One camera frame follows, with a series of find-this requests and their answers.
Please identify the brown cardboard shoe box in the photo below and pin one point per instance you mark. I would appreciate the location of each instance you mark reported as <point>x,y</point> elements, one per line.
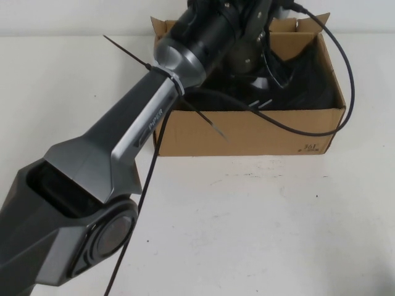
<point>262,138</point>

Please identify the black sneaker with white stuffing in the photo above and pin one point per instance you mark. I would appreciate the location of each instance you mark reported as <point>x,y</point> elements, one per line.
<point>314,80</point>

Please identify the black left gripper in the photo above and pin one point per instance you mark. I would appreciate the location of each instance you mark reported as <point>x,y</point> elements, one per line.
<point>250,55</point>

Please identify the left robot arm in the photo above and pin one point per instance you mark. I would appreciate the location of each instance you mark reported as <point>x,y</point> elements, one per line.
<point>92,160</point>

